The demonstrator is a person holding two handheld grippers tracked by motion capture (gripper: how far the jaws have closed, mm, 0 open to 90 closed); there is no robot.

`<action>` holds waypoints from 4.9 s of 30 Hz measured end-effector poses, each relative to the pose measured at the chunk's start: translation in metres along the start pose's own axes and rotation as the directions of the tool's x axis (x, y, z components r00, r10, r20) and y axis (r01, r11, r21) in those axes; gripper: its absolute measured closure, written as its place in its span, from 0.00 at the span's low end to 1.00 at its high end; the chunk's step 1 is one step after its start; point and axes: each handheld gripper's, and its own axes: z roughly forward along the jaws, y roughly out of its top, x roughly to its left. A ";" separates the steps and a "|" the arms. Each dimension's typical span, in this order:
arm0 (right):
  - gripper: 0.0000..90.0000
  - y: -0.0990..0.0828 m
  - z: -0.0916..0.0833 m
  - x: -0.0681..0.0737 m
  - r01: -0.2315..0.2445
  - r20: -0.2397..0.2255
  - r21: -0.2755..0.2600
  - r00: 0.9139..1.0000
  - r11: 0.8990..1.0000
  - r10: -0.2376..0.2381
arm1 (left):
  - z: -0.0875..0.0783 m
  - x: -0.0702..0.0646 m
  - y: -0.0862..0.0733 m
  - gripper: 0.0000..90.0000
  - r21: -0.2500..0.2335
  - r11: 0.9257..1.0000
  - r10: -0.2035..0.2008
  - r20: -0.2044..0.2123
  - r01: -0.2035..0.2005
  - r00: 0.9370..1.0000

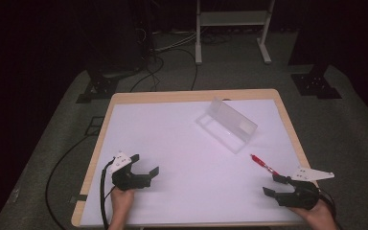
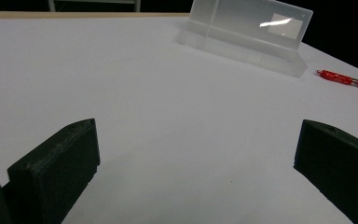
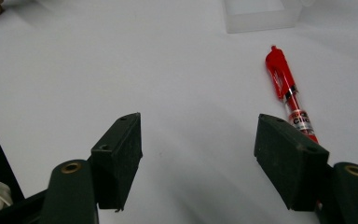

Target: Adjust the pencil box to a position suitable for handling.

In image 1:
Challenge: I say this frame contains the black floor cable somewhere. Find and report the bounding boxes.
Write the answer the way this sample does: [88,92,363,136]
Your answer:
[45,134,94,230]

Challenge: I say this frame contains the person's left hand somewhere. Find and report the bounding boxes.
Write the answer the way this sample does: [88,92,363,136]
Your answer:
[109,187,136,219]

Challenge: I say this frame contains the red pen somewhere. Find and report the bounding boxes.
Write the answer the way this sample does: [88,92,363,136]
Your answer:
[249,153,280,176]

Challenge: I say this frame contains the person's right hand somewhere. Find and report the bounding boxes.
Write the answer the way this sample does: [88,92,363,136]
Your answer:
[287,198,339,230]

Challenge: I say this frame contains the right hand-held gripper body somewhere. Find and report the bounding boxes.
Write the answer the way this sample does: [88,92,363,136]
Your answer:
[276,166,335,211]

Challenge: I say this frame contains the white table mat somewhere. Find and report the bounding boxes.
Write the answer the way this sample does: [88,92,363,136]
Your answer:
[79,98,304,228]

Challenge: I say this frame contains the white floor cables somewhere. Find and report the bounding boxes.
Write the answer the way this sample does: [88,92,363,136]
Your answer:
[152,29,199,54]

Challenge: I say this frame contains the black tape strip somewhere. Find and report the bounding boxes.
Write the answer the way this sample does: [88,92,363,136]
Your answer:
[69,193,88,204]

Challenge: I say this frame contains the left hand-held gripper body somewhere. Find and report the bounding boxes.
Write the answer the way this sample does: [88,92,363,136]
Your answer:
[108,150,153,192]

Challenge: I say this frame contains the black looped floor cables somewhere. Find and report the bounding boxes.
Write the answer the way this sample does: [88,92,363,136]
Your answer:
[128,47,199,94]

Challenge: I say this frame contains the black stand base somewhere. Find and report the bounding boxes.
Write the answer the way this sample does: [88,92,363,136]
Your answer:
[75,67,122,104]
[289,62,343,101]

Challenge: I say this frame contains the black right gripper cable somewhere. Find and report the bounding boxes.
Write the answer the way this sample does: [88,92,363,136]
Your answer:
[316,187,339,223]

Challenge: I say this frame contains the white metal stand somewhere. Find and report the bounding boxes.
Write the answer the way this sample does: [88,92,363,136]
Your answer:
[195,0,277,66]

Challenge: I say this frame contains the clear plastic pencil case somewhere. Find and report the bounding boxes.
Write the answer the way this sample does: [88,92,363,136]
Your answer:
[195,97,259,155]

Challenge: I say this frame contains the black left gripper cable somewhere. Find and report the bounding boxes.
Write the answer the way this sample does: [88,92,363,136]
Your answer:
[99,156,117,230]

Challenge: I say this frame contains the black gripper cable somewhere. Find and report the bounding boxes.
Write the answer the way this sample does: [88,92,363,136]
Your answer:
[316,187,339,223]
[99,156,117,230]

